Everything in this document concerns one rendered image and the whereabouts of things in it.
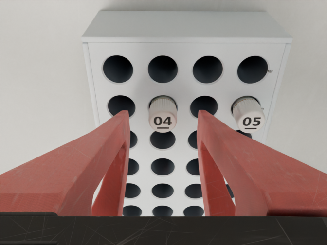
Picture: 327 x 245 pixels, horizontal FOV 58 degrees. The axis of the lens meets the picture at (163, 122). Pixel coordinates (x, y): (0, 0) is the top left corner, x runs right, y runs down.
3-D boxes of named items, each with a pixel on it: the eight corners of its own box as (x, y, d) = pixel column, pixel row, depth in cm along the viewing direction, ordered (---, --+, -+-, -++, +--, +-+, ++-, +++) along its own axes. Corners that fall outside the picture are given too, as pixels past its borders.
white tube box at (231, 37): (232, 183, 22) (243, 228, 19) (119, 183, 22) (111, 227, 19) (266, 10, 15) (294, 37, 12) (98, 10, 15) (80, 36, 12)
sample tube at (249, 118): (241, 84, 17) (263, 134, 13) (219, 84, 17) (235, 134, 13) (245, 64, 16) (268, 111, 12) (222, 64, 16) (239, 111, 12)
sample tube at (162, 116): (174, 84, 17) (176, 133, 13) (152, 84, 17) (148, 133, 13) (174, 63, 16) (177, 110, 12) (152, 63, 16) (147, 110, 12)
